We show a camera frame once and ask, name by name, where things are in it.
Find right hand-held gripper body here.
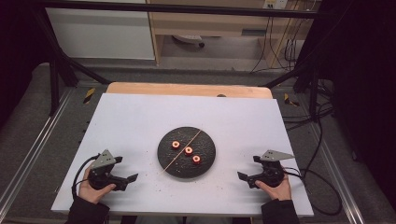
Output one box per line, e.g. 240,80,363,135
247,149,296,189

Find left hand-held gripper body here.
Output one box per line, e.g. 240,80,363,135
88,149,129,191

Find black round plate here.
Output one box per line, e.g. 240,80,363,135
157,126,217,179

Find thin wooden skewer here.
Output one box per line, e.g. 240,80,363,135
161,129,204,175

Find person's right hand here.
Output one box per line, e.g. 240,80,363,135
254,173,293,202

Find person's left hand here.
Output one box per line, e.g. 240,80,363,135
78,167,117,205

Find white table board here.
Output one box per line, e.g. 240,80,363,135
50,92,315,217

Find wooden table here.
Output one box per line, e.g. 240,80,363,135
106,81,275,100

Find white cabinet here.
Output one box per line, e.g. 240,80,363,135
45,0,156,61

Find black curtain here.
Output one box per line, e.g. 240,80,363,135
303,0,396,213
0,0,52,125

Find white chair base with caster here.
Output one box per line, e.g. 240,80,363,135
172,34,206,49

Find light wooden desk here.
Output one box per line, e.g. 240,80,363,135
146,0,314,68

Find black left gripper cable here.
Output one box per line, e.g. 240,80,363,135
71,154,101,201

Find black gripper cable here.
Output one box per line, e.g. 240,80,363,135
71,154,101,201
282,166,343,217

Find aluminium floor rail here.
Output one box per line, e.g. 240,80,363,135
0,89,75,213
310,123,366,224

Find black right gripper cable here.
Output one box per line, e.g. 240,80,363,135
282,166,343,217

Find black floor cables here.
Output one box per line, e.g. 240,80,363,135
281,78,335,133

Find black metal frame strut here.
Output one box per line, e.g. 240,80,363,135
33,8,112,117
263,60,322,123

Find bundle of hanging black cables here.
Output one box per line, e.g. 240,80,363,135
249,15,302,75

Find white wall socket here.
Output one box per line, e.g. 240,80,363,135
262,0,290,10

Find black metal frame crossbar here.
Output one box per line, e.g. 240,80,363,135
39,0,319,20

